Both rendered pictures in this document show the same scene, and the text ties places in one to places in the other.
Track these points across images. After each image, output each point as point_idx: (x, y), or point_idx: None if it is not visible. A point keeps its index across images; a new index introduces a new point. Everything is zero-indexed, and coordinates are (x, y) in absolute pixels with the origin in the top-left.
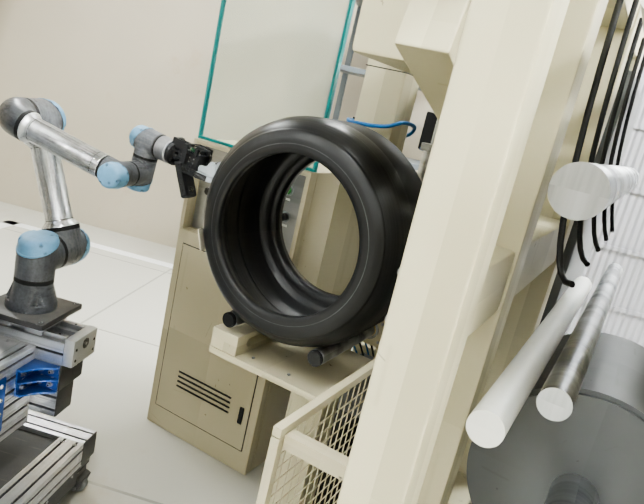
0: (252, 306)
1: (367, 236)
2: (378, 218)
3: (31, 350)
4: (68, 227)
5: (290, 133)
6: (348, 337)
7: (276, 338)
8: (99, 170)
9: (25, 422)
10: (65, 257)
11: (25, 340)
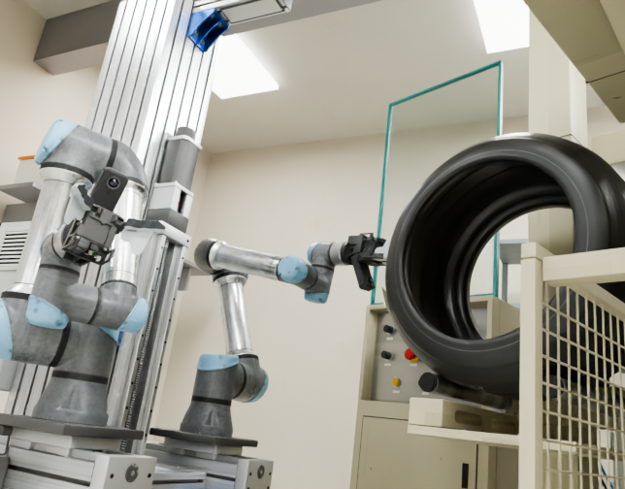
0: (454, 341)
1: (579, 199)
2: (587, 177)
3: (201, 475)
4: (247, 355)
5: (465, 151)
6: (591, 342)
7: (492, 376)
8: (279, 263)
9: None
10: (244, 380)
11: (196, 468)
